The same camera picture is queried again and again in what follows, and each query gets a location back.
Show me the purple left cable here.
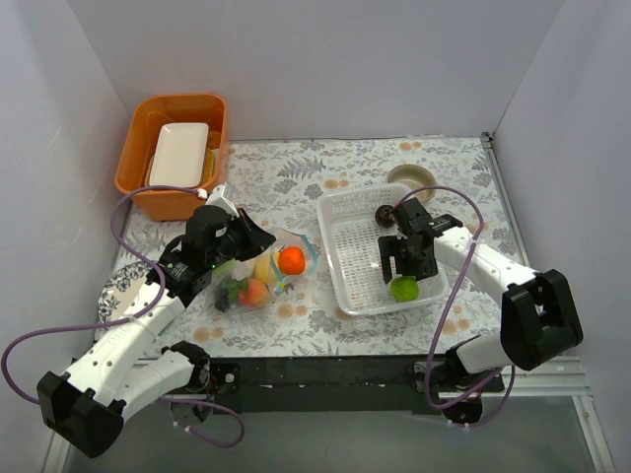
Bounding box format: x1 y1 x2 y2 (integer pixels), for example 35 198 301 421
1 184 245 449

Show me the green fruit toy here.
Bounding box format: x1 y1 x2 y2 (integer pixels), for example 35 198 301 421
390 276 419 303

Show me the beige ceramic bowl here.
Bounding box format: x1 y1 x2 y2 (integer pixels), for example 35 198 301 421
386 164 437 190

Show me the peach toy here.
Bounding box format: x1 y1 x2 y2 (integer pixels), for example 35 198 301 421
238 279 270 308

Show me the floral table mat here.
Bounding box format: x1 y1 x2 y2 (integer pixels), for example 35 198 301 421
96 136 548 357

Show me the dark grape bunch toy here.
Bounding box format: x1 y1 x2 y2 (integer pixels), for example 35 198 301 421
213 286 239 313

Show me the black base bar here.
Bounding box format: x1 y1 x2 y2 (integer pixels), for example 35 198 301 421
206 352 563 415

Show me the clear zip top bag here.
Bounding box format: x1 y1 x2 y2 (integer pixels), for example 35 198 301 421
204 227 317 315

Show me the white plastic basket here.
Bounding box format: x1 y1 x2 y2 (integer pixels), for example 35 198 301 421
316 182 449 316

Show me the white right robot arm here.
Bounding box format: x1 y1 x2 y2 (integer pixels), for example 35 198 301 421
375 199 584 392

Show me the blue patterned plate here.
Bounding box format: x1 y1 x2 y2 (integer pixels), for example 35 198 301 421
98 261 151 323

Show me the yellow container in bin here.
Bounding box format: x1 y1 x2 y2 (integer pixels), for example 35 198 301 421
143 147 216 188

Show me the dark brown mangosteen toy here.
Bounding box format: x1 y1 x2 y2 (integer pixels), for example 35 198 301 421
375 205 396 229

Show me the yellow pear toy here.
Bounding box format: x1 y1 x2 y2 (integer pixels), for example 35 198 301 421
253 252 279 287

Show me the orange plastic bin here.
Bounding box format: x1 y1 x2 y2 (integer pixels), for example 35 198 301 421
114 94 229 222

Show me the white rectangular plate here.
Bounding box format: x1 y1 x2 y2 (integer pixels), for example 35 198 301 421
148 122 209 188

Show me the orange fruit toy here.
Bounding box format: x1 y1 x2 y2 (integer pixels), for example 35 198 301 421
278 246 307 275

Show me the white radish toy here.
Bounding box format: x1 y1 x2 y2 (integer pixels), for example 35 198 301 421
231 261 255 281

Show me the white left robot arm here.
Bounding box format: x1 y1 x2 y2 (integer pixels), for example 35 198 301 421
36 205 276 458

